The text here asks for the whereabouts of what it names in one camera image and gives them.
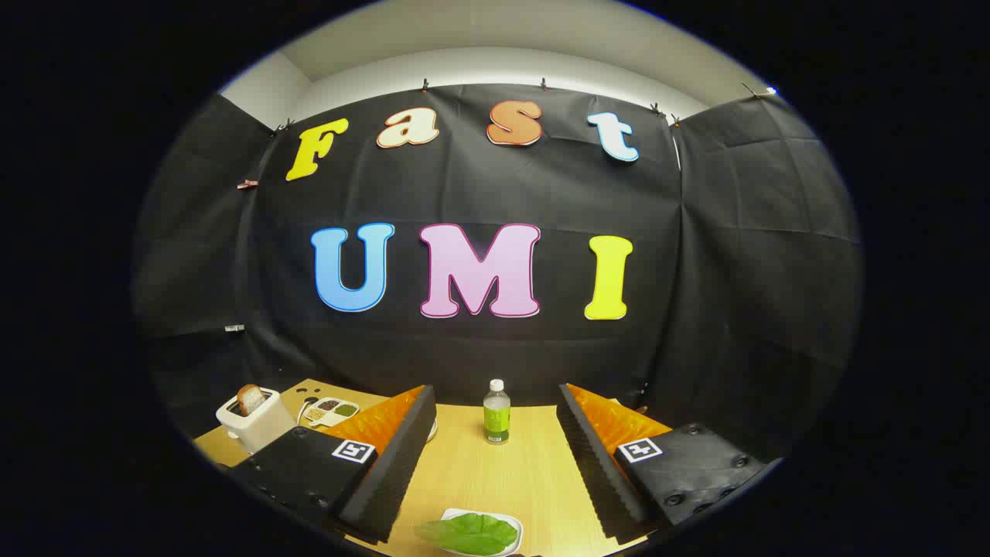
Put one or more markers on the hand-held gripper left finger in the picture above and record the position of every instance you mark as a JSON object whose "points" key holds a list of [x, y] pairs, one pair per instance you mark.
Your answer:
{"points": [[390, 472]]}

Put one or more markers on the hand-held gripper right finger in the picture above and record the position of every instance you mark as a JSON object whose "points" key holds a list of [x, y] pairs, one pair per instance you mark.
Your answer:
{"points": [[595, 472]]}

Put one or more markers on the green lettuce leaf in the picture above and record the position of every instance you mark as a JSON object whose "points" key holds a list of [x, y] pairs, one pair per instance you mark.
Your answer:
{"points": [[472, 534]]}

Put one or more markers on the plain toast bread slice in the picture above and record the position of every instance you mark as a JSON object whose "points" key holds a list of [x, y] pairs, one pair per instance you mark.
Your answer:
{"points": [[251, 400]]}

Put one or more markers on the green beans pile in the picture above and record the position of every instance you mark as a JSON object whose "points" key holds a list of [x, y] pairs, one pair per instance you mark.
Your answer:
{"points": [[346, 409]]}

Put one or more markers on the white divided dish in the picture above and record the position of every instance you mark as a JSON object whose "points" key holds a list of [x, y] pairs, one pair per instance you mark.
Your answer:
{"points": [[325, 421]]}

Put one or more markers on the white square plate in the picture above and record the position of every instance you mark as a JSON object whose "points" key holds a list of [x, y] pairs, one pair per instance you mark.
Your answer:
{"points": [[517, 527]]}

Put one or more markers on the green label drink bottle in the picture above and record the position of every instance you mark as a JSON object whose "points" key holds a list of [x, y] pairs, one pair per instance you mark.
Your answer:
{"points": [[496, 418]]}

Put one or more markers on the white toaster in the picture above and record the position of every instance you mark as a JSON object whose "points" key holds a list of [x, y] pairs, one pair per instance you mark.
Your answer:
{"points": [[259, 432]]}

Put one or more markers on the black backdrop cloth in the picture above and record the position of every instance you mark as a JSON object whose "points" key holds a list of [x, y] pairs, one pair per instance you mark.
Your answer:
{"points": [[541, 193]]}

